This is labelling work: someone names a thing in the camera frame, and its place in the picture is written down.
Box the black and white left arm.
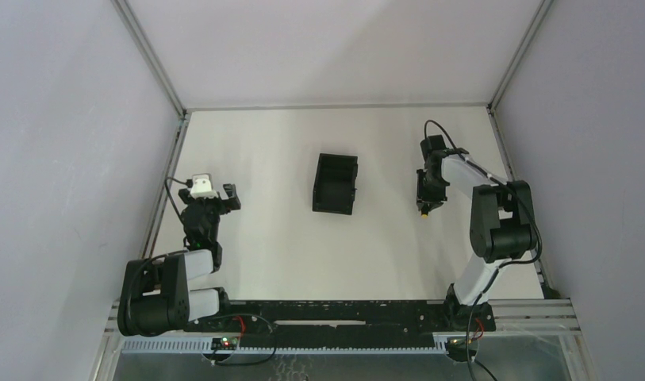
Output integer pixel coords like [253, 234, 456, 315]
[117, 179, 241, 337]

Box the black left camera cable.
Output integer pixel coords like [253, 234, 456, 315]
[164, 176, 193, 225]

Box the control circuit board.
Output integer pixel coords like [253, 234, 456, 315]
[445, 338, 478, 363]
[211, 337, 240, 352]

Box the right control circuit board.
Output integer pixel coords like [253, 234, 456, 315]
[445, 338, 478, 363]

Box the slotted grey cable duct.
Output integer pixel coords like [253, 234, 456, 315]
[121, 337, 447, 355]

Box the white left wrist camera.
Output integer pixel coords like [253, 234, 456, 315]
[190, 173, 219, 199]

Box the left control circuit board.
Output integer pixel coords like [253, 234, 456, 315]
[211, 337, 240, 352]

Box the black plastic bin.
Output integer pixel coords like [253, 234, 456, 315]
[312, 153, 359, 215]

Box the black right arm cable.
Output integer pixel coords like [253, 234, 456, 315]
[424, 119, 543, 381]

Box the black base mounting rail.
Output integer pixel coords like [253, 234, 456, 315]
[185, 300, 497, 348]

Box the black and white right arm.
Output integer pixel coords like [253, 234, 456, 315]
[416, 148, 540, 318]

